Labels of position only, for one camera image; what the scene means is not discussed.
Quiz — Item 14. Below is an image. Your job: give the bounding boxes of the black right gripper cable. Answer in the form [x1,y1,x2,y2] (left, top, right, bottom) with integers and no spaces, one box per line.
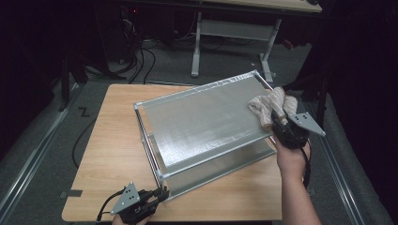
[298,146,313,190]

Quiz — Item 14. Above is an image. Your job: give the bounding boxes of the thin black floor cable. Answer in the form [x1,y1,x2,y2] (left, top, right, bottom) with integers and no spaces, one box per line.
[72,118,97,170]

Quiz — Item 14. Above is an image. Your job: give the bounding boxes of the person's right hand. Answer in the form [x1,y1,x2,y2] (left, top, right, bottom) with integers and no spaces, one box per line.
[275,139,312,184]

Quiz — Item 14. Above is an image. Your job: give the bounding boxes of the person's left hand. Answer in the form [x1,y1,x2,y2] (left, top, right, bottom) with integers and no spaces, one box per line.
[112,214,154,225]

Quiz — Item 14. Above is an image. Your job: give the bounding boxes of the aluminium floor rail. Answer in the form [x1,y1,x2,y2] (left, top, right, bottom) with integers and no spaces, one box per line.
[304,99,367,225]
[0,83,79,217]

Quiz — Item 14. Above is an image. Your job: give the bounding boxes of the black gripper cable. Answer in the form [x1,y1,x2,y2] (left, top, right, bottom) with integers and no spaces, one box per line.
[298,146,313,190]
[95,188,126,223]

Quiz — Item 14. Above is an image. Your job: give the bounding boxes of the grey tape piece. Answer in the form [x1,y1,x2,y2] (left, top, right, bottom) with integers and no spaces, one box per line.
[59,188,83,200]

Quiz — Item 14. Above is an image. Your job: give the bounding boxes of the black floor cables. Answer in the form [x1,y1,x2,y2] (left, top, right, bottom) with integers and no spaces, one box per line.
[107,37,158,85]

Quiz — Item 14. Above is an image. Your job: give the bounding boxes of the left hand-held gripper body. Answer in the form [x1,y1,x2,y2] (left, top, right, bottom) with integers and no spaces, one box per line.
[110,182,158,225]

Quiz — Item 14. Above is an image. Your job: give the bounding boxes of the white-legged background desk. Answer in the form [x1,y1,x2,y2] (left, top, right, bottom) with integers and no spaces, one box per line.
[121,0,323,85]

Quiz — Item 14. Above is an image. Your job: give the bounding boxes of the beige striped towel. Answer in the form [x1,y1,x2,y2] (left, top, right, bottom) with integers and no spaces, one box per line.
[248,86,299,132]

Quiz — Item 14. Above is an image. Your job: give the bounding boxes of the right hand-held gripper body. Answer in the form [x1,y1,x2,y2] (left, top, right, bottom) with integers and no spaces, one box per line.
[271,112,327,150]

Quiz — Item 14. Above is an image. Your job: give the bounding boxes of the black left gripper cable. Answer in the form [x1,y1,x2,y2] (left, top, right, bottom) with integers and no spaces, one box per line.
[95,188,126,223]

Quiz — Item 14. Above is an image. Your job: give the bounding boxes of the black computer tower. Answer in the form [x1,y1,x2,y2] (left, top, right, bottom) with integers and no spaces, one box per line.
[118,6,145,64]

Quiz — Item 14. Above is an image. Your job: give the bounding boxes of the black metal stand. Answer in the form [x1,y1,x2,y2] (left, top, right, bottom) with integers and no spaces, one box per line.
[273,71,332,132]
[57,54,88,112]

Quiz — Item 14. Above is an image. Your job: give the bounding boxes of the silver two-tier metal rack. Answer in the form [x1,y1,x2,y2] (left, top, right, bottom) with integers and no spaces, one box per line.
[133,68,278,201]

